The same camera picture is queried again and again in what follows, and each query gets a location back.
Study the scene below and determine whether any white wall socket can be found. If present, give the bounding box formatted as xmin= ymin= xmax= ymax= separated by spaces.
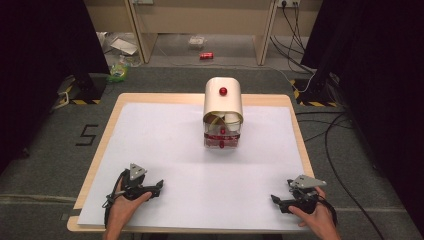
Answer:
xmin=276 ymin=0 xmax=301 ymax=9

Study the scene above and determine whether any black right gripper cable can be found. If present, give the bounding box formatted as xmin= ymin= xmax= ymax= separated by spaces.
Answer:
xmin=316 ymin=194 xmax=339 ymax=226

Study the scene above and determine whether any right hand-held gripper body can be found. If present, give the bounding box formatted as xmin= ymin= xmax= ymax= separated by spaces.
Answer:
xmin=287 ymin=174 xmax=328 ymax=215

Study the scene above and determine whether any short black floor cable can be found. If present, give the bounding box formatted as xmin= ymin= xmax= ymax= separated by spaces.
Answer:
xmin=295 ymin=111 xmax=354 ymax=143

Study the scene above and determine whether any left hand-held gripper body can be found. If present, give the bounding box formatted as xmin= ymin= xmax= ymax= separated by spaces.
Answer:
xmin=116 ymin=163 xmax=158 ymax=201

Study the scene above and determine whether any beige wooden desk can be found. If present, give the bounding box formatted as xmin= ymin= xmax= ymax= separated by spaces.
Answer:
xmin=83 ymin=0 xmax=323 ymax=66

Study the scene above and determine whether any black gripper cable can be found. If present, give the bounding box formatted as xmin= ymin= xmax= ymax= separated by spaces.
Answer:
xmin=316 ymin=194 xmax=339 ymax=226
xmin=101 ymin=168 xmax=130 ymax=229

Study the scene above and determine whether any white roll-top storage box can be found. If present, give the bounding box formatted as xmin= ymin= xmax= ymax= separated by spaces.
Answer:
xmin=202 ymin=76 xmax=245 ymax=135

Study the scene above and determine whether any black plugged cables bundle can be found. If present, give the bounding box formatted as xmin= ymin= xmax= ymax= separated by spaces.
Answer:
xmin=269 ymin=2 xmax=315 ymax=74

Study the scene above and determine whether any black stand base striped tape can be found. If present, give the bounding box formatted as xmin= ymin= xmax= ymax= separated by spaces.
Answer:
xmin=290 ymin=75 xmax=340 ymax=108
xmin=55 ymin=73 xmax=108 ymax=106

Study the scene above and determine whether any long black floor cable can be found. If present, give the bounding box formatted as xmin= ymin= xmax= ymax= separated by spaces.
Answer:
xmin=324 ymin=112 xmax=386 ymax=240

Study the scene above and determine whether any clear plastic container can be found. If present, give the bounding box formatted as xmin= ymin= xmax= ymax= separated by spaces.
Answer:
xmin=187 ymin=35 xmax=208 ymax=51

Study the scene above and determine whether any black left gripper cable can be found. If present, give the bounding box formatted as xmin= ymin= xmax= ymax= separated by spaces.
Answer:
xmin=101 ymin=168 xmax=130 ymax=229

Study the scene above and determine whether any black curtain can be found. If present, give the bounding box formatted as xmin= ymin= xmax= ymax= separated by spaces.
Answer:
xmin=301 ymin=0 xmax=424 ymax=236
xmin=0 ymin=0 xmax=111 ymax=174

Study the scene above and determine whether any person's left hand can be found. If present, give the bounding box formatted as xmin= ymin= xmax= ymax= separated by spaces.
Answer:
xmin=106 ymin=191 xmax=153 ymax=230

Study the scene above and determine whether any white paper sheet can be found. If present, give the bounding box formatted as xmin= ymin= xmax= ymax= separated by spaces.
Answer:
xmin=77 ymin=102 xmax=310 ymax=232

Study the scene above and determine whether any row of red sachets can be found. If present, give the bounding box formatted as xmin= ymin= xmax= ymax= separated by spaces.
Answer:
xmin=204 ymin=132 xmax=241 ymax=148

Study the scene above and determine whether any person's right hand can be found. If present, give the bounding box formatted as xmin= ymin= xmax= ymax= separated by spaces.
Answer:
xmin=288 ymin=186 xmax=341 ymax=240

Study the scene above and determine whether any white cup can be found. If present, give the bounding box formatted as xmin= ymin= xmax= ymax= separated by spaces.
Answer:
xmin=224 ymin=113 xmax=243 ymax=132

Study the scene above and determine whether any green plastic bag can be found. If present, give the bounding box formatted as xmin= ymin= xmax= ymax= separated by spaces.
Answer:
xmin=106 ymin=62 xmax=131 ymax=84

